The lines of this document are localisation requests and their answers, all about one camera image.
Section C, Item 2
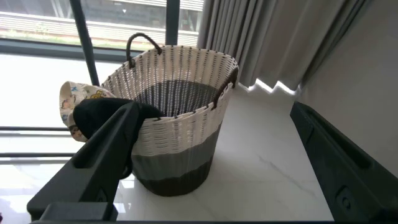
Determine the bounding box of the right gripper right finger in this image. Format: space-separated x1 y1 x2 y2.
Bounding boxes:
289 101 398 223

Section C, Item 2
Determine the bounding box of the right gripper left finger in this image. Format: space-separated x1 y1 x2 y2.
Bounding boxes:
26 101 141 222

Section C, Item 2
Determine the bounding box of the black garment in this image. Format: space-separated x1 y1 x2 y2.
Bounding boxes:
72 97 165 180

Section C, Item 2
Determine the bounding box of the white laundry basket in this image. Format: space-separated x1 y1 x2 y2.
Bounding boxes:
101 32 240 197

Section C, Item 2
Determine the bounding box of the cream printed garment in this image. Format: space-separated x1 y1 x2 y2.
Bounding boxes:
58 80 116 143

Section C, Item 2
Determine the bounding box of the window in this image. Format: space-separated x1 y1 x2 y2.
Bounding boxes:
0 0 205 63

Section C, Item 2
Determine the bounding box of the beige curtain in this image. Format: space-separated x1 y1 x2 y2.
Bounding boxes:
197 0 374 91

